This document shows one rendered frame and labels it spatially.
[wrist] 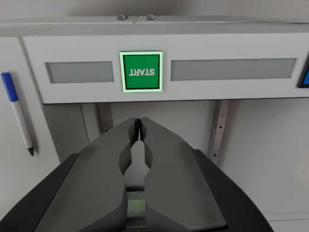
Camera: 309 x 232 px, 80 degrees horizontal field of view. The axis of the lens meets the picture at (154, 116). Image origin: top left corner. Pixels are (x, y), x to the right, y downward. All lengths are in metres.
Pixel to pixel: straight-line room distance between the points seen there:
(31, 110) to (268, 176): 0.65
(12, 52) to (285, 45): 0.36
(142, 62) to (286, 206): 0.81
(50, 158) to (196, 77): 0.28
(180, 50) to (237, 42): 0.07
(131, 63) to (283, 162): 0.56
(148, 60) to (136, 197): 0.41
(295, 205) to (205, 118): 0.59
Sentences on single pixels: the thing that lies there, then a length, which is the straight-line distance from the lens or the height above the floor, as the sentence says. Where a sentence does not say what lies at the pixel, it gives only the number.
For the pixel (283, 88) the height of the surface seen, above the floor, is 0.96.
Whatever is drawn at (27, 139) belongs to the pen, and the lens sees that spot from 0.35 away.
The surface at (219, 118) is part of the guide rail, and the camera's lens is 0.46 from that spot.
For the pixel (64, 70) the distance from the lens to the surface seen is 0.29.
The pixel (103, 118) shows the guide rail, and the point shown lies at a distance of 0.44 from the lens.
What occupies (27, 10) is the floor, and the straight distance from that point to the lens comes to 1.38.
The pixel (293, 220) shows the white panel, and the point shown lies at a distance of 0.91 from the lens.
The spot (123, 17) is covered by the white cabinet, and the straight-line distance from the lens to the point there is 0.60.
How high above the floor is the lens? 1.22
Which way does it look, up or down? 60 degrees down
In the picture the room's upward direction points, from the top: 175 degrees clockwise
